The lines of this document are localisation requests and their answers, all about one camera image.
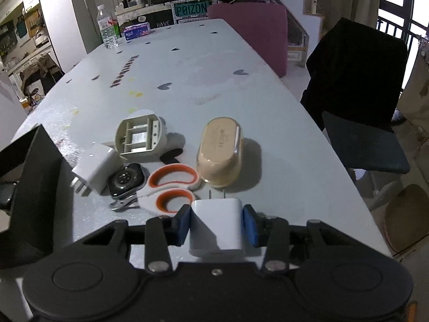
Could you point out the clear water bottle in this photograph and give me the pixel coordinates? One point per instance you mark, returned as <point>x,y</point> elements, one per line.
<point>107,26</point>

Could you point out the black storage box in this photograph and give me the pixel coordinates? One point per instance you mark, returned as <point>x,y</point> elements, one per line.
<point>37,191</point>

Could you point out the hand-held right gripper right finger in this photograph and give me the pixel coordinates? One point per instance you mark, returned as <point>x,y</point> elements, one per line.
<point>251,225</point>

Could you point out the large white charger plug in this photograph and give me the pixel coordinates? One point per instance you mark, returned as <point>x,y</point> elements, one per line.
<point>99,166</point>

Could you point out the small white charger plug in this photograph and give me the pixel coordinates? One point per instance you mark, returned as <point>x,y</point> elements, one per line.
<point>216,228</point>

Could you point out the black smartwatch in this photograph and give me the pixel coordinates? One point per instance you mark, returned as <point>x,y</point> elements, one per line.
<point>125,181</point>

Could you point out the pink chair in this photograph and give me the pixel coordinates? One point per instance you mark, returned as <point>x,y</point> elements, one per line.
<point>254,30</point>

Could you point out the black chair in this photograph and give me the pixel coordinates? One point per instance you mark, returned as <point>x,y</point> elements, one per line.
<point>358,73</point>

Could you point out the small black pad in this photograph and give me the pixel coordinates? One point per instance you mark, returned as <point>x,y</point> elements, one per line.
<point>171,155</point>

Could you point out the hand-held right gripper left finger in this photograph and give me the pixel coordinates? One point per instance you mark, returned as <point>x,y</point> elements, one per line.
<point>183,225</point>

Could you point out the beige oval case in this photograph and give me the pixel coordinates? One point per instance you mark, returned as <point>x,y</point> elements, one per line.
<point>219,151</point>

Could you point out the white orange scissors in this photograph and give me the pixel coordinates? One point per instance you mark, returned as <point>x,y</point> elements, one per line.
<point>174,187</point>

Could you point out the purple tissue pack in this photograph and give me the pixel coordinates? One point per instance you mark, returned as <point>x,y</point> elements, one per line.
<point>137,32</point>

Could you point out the white shelf rack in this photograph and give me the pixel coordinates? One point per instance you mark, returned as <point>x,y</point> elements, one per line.
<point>129,5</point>

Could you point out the green bag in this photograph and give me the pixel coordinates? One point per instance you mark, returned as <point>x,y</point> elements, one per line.
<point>117,28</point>

